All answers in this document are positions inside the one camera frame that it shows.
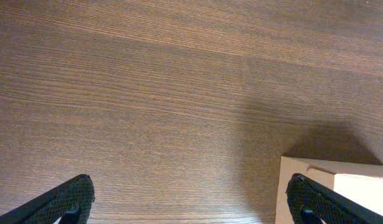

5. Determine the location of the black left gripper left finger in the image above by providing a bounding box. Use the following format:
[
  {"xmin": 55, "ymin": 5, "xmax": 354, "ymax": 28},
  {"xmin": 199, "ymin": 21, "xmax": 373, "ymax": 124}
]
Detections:
[{"xmin": 0, "ymin": 174, "xmax": 95, "ymax": 224}]

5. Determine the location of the brown cardboard box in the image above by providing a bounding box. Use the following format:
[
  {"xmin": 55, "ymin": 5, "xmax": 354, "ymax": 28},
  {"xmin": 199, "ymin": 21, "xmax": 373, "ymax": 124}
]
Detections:
[{"xmin": 275, "ymin": 156, "xmax": 383, "ymax": 224}]

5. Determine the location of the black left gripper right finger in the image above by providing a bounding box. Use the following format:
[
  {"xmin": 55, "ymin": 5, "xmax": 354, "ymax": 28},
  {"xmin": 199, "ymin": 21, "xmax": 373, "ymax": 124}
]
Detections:
[{"xmin": 286, "ymin": 173, "xmax": 383, "ymax": 224}]

